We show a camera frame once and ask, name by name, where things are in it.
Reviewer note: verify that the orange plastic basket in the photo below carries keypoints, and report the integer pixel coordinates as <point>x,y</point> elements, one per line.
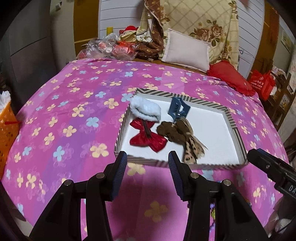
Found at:
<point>10,128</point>

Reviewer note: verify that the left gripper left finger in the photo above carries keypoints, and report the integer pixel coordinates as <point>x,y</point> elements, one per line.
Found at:
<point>60,220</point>

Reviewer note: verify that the brown leopard scrunchie bow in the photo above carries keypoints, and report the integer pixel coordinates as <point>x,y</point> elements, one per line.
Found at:
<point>181,132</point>

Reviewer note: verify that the brown patterned blanket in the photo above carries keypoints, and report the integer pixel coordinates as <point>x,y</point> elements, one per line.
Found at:
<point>150,34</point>

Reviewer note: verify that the striped white tray box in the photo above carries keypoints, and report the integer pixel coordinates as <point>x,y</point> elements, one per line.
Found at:
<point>203,134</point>

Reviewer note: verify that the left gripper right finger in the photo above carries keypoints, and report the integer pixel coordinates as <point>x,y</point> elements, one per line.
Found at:
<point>234,218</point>

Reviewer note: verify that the white small pillow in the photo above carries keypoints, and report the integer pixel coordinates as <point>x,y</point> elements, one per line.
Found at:
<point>183,50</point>

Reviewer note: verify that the red satin bow clip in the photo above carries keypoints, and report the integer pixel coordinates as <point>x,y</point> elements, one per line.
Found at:
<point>145,137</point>

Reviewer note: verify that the blue claw hair clip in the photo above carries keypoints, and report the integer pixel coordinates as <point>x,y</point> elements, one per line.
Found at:
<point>178,109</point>

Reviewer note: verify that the beige floral quilt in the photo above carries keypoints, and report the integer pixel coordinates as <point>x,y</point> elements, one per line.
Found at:
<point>211,21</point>

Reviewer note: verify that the pink floral bedspread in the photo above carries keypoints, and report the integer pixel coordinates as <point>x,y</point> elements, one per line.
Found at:
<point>69,129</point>

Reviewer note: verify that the red shopping bag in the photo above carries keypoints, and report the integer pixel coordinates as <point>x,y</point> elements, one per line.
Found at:
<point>262,83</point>

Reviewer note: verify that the red ruffled cushion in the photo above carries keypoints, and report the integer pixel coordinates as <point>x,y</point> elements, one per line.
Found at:
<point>227,73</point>

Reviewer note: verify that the white fluffy hair clip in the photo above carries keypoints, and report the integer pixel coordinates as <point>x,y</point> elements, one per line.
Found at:
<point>145,109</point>

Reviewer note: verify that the red santa plush toy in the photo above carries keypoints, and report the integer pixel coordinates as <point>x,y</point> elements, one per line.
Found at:
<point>128,34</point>

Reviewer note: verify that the grey refrigerator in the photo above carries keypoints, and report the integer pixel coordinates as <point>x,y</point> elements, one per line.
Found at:
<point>27,60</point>

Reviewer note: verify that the wooden chair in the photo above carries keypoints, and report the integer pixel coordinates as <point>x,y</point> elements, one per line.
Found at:
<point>279,104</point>

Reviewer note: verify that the clear plastic bag pile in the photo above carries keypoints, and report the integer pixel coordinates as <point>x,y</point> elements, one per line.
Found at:
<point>110,47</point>

